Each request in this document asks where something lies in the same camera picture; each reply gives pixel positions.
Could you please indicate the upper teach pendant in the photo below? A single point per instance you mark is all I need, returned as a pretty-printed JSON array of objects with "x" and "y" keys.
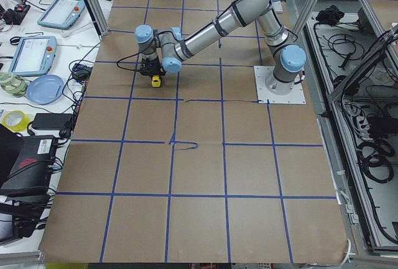
[{"x": 62, "y": 14}]

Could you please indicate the green tape rolls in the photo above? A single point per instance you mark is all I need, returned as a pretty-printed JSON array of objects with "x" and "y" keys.
[{"x": 13, "y": 84}]

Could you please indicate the blue plate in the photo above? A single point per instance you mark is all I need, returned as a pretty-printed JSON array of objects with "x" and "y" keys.
[{"x": 45, "y": 89}]

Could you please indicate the yellow tape roll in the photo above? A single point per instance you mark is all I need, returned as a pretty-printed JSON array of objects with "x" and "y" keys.
[{"x": 16, "y": 121}]

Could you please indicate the black power adapter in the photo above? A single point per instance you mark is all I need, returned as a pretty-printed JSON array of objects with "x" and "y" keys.
[{"x": 51, "y": 121}]

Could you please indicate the brown paper table cover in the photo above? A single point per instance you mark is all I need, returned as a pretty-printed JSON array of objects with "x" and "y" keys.
[{"x": 196, "y": 170}]

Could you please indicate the teach pendant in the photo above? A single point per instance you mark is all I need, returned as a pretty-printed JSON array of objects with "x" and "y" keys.
[
  {"x": 62, "y": 14},
  {"x": 34, "y": 56}
]

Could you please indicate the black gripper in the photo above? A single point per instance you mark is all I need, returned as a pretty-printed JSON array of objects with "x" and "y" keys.
[{"x": 160, "y": 71}]

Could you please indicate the aluminium frame post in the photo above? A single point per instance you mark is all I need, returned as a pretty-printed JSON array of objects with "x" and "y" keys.
[{"x": 97, "y": 17}]

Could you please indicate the yellow beetle toy car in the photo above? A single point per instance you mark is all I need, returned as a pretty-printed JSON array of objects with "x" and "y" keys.
[{"x": 156, "y": 81}]

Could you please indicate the black computer box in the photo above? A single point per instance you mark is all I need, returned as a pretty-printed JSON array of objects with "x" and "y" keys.
[{"x": 25, "y": 163}]

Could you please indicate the lower teach pendant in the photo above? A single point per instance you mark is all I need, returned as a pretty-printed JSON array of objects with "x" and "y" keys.
[{"x": 34, "y": 56}]

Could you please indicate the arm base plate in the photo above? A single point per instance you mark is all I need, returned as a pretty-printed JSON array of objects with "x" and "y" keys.
[{"x": 271, "y": 91}]

